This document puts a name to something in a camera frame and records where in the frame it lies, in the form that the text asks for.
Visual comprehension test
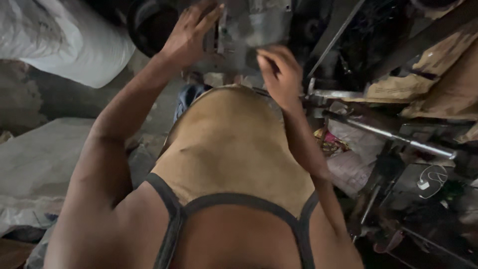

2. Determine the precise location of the dark slanted metal bar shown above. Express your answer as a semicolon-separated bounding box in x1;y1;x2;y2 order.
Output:
307;0;368;78

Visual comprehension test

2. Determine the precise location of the pink printed wrapper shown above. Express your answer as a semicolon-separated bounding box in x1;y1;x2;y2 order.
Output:
314;128;350;155

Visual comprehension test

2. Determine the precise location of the brown paper sacks heap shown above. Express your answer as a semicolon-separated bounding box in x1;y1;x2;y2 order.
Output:
345;0;478;144

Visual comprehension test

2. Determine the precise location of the crumpled white plastic bag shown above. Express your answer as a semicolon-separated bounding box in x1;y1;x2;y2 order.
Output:
325;120;387;199

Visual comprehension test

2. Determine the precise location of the black round wheel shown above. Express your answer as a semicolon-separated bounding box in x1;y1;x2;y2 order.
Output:
126;0;180;58

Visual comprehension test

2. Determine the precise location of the person's left hand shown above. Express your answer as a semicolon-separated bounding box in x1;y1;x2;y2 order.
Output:
159;1;225;69

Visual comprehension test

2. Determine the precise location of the tan sleeveless undershirt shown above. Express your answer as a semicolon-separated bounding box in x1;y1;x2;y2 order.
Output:
145;84;320;269

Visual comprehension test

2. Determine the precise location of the white charger cable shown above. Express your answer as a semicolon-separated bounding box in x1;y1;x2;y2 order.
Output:
416;164;449;200

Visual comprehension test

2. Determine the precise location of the shiny steel rod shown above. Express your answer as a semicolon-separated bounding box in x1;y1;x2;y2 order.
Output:
323;109;457;160

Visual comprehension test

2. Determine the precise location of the blue sandal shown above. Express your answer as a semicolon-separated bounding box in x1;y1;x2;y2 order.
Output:
173;84;213;124

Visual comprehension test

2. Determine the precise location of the grey metal machine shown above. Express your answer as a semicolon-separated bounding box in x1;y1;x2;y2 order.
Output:
194;0;296;75

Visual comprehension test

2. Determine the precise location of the white woven sack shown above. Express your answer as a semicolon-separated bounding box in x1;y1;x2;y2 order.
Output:
0;0;136;89

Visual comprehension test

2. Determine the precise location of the grey flat sack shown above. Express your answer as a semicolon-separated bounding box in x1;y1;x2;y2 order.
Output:
0;118;142;236

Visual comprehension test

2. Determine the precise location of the person's right hand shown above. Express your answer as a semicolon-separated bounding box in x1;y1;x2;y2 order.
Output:
256;46;304;111

